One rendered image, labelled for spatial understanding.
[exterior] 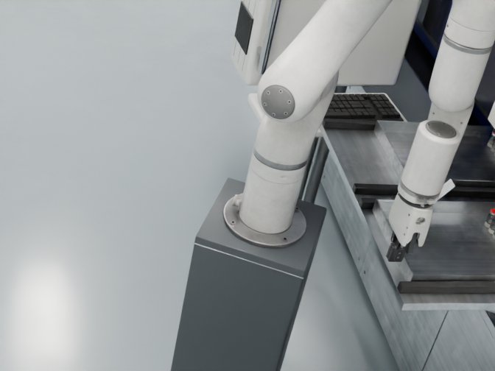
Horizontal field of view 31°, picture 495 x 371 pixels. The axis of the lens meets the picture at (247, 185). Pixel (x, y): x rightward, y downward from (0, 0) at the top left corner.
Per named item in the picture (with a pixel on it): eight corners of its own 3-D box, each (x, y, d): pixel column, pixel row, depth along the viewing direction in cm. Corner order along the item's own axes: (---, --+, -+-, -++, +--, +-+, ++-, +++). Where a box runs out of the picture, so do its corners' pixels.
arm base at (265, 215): (212, 232, 196) (225, 163, 185) (236, 185, 211) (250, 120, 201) (295, 258, 194) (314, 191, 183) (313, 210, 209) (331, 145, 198)
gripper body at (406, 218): (443, 207, 179) (427, 249, 185) (426, 177, 187) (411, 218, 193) (409, 207, 177) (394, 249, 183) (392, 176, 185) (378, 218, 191)
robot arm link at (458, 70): (460, 9, 172) (419, 142, 189) (438, 38, 160) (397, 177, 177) (505, 23, 170) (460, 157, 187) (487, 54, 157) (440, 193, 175)
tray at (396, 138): (488, 136, 248) (492, 126, 246) (528, 193, 228) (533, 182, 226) (373, 131, 239) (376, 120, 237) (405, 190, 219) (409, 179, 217)
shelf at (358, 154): (479, 132, 253) (481, 126, 252) (601, 308, 198) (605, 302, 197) (317, 124, 240) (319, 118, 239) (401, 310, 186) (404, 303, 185)
